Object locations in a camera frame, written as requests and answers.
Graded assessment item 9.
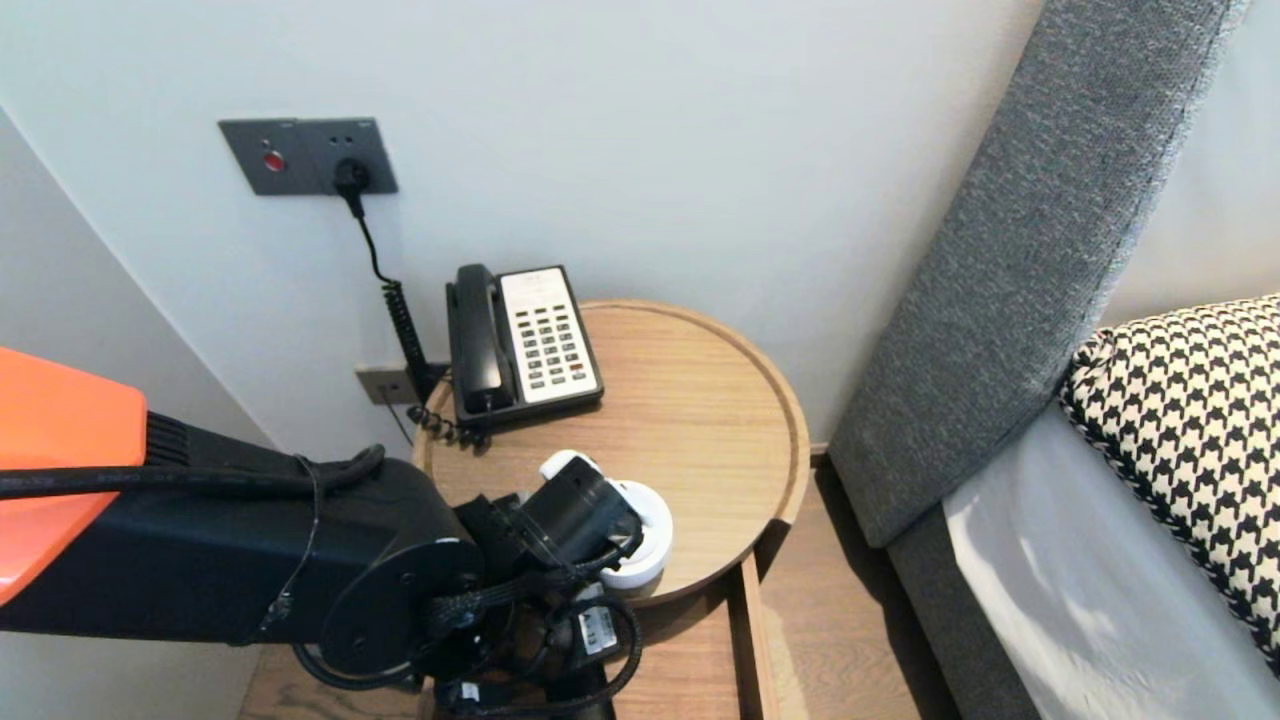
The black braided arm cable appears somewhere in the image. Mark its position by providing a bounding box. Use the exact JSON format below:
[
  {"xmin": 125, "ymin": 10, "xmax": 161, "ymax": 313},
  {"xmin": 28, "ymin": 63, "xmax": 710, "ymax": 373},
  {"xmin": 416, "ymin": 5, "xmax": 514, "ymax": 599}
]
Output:
[{"xmin": 425, "ymin": 555, "xmax": 643, "ymax": 633}]

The grey fabric bed base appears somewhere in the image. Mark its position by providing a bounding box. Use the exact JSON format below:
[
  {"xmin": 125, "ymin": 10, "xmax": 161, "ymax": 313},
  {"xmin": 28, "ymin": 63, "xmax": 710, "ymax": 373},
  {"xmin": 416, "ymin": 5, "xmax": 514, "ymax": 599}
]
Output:
[{"xmin": 887, "ymin": 505, "xmax": 1031, "ymax": 720}]

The black power plug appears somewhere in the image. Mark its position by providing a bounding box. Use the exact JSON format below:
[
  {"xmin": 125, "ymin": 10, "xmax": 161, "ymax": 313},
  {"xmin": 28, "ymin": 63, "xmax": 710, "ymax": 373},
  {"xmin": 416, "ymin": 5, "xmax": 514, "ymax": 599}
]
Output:
[{"xmin": 332, "ymin": 158, "xmax": 374, "ymax": 219}]

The white bed sheet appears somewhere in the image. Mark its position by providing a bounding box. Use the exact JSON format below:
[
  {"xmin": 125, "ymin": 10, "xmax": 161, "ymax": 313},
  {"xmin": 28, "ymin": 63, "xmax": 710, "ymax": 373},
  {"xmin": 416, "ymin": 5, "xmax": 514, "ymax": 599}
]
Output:
[{"xmin": 942, "ymin": 400, "xmax": 1280, "ymax": 720}]

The black coiled power cable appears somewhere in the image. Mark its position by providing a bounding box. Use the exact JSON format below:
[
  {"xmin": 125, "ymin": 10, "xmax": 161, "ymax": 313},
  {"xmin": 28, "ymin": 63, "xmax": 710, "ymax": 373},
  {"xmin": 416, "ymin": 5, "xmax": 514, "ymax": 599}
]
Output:
[{"xmin": 350, "ymin": 195, "xmax": 448, "ymax": 401}]

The black smooth arm cable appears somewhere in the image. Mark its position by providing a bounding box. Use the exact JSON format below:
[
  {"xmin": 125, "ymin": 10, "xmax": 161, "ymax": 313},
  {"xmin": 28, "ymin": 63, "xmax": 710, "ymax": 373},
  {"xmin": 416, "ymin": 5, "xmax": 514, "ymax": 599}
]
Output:
[{"xmin": 0, "ymin": 445, "xmax": 643, "ymax": 720}]

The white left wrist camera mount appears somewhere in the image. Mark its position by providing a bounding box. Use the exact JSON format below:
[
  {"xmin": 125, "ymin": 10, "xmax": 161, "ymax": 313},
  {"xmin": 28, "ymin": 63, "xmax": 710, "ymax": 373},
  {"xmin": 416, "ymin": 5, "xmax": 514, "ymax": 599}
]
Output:
[{"xmin": 540, "ymin": 450, "xmax": 651, "ymax": 513}]

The black telephone handset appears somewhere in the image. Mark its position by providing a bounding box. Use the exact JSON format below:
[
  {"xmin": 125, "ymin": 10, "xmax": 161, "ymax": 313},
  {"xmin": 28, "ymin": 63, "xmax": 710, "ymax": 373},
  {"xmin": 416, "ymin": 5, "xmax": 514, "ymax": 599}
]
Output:
[{"xmin": 454, "ymin": 264, "xmax": 517, "ymax": 416}]

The round wooden bedside table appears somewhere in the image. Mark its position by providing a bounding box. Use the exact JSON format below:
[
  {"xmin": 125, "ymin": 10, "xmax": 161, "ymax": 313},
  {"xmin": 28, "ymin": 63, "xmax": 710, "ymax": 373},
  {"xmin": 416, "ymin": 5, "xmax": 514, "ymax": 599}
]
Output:
[{"xmin": 413, "ymin": 298, "xmax": 813, "ymax": 609}]

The grey fabric headboard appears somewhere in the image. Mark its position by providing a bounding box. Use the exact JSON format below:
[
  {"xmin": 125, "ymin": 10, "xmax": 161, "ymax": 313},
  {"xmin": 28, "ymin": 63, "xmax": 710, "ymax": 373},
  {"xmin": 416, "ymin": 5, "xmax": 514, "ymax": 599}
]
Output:
[{"xmin": 828, "ymin": 0, "xmax": 1251, "ymax": 551}]

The black telephone base white keypad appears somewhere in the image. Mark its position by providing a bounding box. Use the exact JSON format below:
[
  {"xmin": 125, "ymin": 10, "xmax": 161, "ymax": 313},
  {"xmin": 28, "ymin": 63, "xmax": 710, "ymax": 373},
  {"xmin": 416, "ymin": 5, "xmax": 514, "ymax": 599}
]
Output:
[{"xmin": 446, "ymin": 264, "xmax": 606, "ymax": 426}]

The curved front wooden drawer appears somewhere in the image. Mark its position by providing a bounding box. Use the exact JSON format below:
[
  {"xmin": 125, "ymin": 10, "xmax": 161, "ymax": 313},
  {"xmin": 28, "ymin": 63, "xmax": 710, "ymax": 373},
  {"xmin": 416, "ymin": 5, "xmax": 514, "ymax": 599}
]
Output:
[{"xmin": 610, "ymin": 550, "xmax": 786, "ymax": 720}]

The dark grey wall socket panel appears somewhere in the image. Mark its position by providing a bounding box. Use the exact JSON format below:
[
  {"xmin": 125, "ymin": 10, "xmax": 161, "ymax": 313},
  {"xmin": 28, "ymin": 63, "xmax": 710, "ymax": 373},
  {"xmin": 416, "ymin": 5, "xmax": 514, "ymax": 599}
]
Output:
[{"xmin": 218, "ymin": 118, "xmax": 399, "ymax": 197}]

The beige low wall plate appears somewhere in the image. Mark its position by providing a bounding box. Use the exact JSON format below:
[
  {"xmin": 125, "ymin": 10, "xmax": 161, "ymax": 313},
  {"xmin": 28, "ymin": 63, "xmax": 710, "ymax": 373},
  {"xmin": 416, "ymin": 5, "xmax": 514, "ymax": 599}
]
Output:
[{"xmin": 355, "ymin": 368, "xmax": 423, "ymax": 406}]

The thin black telephone wire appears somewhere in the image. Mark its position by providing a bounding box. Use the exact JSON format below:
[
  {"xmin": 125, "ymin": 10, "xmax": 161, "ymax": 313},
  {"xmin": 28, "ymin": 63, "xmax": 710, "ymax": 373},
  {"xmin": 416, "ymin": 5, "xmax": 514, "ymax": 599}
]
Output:
[{"xmin": 383, "ymin": 388, "xmax": 417, "ymax": 449}]

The black coiled telephone cord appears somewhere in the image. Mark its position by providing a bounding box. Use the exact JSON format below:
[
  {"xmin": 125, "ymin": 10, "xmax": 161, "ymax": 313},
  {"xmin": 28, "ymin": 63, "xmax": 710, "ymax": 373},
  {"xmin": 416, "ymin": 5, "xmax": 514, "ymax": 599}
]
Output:
[{"xmin": 408, "ymin": 398, "xmax": 493, "ymax": 449}]

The white round puck device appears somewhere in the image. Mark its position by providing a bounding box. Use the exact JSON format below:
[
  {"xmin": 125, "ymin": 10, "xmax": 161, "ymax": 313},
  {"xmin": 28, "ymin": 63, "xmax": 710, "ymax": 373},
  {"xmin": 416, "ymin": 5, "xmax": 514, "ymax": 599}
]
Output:
[{"xmin": 600, "ymin": 480, "xmax": 675, "ymax": 590}]

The black white houndstooth pillow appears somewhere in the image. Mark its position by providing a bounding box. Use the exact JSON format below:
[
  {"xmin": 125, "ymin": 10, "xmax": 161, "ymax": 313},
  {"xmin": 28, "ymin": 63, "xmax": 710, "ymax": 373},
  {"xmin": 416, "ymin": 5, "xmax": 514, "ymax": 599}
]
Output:
[{"xmin": 1060, "ymin": 295, "xmax": 1280, "ymax": 681}]

